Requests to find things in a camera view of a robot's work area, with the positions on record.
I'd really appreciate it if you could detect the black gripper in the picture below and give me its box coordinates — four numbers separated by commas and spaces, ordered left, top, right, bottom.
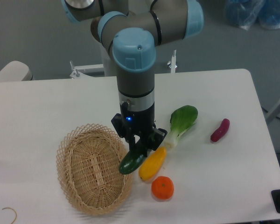
111, 104, 166, 156

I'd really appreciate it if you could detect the green cucumber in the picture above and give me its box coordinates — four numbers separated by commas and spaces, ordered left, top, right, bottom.
119, 150, 147, 175

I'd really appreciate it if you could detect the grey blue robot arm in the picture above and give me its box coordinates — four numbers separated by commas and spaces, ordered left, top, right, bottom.
62, 0, 204, 156

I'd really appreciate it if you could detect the woven wicker basket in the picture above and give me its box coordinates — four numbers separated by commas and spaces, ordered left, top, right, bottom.
56, 124, 133, 216

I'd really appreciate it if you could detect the yellow mango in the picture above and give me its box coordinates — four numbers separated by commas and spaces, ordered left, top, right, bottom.
139, 147, 167, 181

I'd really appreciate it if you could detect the orange tangerine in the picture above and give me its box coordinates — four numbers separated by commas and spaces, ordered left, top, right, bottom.
151, 176, 175, 200

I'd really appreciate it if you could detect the green bok choy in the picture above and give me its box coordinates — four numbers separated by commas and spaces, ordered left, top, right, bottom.
164, 105, 198, 148

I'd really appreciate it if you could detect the purple sweet potato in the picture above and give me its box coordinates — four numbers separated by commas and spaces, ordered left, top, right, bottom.
210, 119, 230, 142

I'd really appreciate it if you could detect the white table clamp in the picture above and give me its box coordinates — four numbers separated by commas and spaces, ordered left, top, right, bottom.
167, 49, 178, 73

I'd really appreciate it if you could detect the white chair armrest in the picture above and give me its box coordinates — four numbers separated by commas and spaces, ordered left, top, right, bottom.
0, 61, 35, 83

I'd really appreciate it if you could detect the blue plastic bag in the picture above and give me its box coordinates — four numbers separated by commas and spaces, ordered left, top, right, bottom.
224, 0, 280, 30

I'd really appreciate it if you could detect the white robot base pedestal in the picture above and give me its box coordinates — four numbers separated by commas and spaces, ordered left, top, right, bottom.
70, 43, 116, 79

